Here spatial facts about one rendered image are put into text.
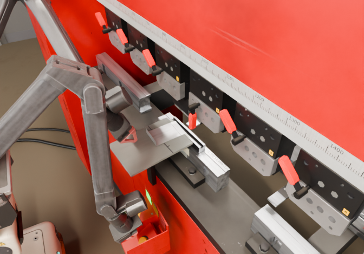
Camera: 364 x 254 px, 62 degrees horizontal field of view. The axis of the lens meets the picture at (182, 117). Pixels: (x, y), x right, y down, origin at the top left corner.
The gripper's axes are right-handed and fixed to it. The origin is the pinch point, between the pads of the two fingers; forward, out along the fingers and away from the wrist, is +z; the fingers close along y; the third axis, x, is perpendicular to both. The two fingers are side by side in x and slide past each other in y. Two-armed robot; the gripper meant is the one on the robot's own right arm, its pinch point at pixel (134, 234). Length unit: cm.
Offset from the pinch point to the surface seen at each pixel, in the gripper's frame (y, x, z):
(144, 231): 2.6, 3.4, 8.2
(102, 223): -27, 61, 76
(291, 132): 46, -25, -46
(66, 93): -2, 103, 4
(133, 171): 11.1, 10.4, -17.7
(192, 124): 34.4, 4.5, -30.0
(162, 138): 26.3, 19.9, -14.0
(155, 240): 5.3, -4.8, 2.5
